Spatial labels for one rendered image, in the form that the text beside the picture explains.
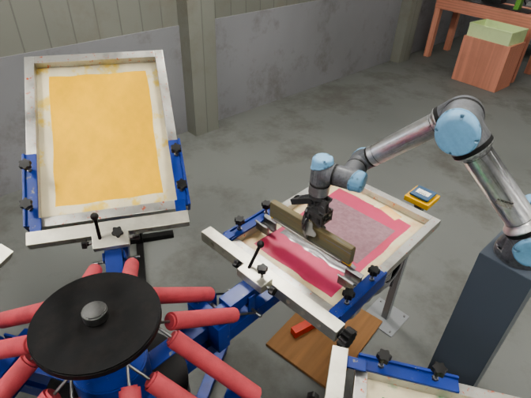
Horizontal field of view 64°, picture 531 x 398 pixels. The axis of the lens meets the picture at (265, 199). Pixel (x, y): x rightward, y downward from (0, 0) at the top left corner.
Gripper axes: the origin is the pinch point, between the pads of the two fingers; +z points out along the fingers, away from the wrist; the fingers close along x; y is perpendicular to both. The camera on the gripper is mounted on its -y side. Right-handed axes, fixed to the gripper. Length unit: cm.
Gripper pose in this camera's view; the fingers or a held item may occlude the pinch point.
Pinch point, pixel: (309, 232)
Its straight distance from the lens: 169.5
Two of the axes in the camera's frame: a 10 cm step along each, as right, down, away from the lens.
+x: 7.0, -4.1, 5.9
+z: -0.3, 8.1, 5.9
